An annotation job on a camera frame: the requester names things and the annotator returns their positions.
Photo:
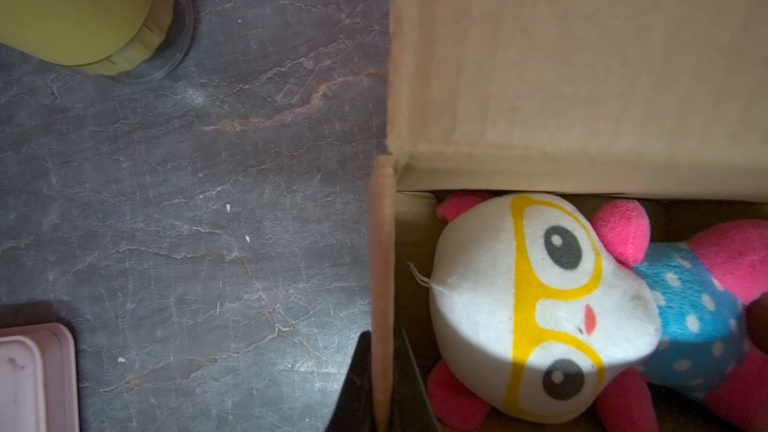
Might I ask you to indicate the yellow pen cup left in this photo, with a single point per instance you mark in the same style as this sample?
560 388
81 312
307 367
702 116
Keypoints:
128 41

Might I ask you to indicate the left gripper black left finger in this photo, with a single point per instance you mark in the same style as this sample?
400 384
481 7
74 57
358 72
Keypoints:
353 411

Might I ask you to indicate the brown cardboard express box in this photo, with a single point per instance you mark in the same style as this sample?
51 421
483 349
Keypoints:
663 102

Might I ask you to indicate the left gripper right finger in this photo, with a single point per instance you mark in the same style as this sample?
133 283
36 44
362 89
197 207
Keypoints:
410 407

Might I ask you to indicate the white yellow toy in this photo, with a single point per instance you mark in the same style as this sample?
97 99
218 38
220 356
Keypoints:
542 313

